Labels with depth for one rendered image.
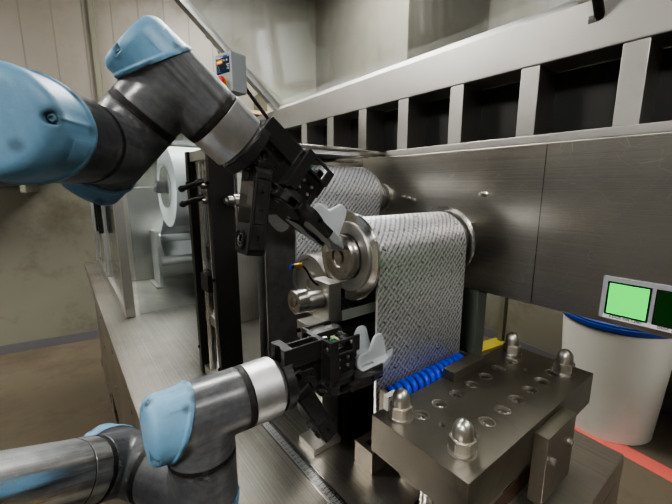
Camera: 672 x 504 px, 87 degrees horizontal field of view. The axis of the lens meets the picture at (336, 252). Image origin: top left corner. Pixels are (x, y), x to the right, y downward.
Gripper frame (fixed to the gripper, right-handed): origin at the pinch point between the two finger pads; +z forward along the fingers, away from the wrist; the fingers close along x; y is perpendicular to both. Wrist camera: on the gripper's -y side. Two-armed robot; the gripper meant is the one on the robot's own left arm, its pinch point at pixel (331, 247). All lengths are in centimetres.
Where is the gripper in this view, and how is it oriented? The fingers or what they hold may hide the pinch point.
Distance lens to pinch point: 55.6
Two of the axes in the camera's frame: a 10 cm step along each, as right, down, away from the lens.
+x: -6.1, -1.4, 7.8
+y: 5.1, -8.2, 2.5
